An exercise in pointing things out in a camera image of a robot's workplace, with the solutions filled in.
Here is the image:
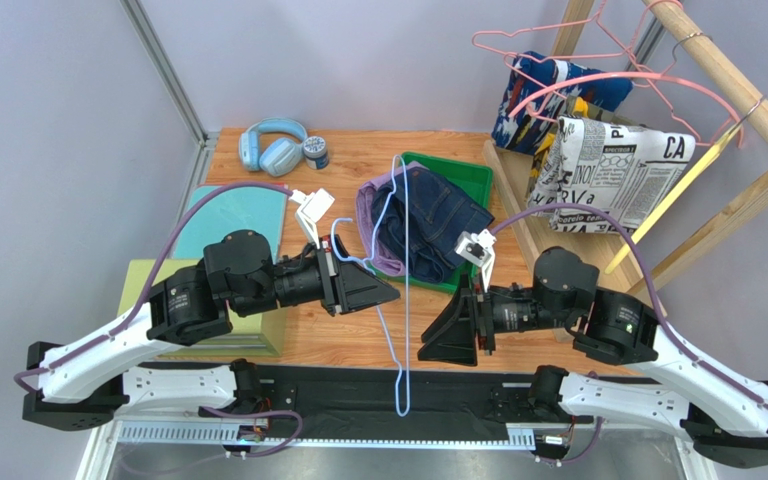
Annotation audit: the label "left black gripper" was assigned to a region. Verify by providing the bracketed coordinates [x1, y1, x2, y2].
[234, 235, 401, 318]

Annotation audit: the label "blue wire hanger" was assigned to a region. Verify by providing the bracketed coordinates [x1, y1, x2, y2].
[329, 154, 411, 418]

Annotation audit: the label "purple trousers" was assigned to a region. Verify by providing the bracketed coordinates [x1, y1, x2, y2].
[355, 163, 426, 277]

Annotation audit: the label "dark blue denim garment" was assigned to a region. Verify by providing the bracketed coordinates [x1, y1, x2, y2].
[371, 162, 494, 284]

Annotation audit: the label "newspaper print garment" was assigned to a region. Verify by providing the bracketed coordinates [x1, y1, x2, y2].
[528, 115, 697, 233]

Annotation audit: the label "yellow clothes hanger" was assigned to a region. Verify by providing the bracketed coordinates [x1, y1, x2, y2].
[604, 95, 767, 274]

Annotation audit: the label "thick pink hanger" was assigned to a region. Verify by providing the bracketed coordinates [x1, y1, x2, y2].
[508, 71, 744, 141]

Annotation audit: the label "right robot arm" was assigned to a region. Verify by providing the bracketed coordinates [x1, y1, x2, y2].
[418, 247, 768, 469]

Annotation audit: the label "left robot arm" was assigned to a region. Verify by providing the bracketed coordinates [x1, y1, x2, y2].
[22, 230, 400, 431]

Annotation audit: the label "small blue white jar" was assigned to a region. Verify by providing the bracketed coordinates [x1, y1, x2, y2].
[302, 136, 330, 170]

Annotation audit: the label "light blue headphones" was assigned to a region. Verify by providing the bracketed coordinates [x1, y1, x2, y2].
[238, 118, 308, 177]

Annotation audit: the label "green plastic tray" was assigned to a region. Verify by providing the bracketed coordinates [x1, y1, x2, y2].
[396, 152, 493, 293]

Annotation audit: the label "yellow camouflage garment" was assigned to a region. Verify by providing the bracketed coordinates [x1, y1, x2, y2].
[525, 95, 646, 206]

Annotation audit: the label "blue white patterned garment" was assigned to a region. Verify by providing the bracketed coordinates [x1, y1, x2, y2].
[491, 51, 633, 155]

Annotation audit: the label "wooden clothes rack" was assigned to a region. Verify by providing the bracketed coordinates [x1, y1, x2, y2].
[481, 0, 768, 343]

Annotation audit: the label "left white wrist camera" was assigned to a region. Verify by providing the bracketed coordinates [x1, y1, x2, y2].
[290, 188, 335, 248]

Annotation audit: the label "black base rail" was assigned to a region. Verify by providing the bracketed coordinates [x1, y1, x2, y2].
[132, 359, 598, 443]

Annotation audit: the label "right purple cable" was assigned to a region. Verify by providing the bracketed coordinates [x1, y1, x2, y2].
[489, 202, 768, 461]

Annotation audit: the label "thin pink wire hanger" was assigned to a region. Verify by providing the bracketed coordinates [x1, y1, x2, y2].
[470, 0, 685, 101]

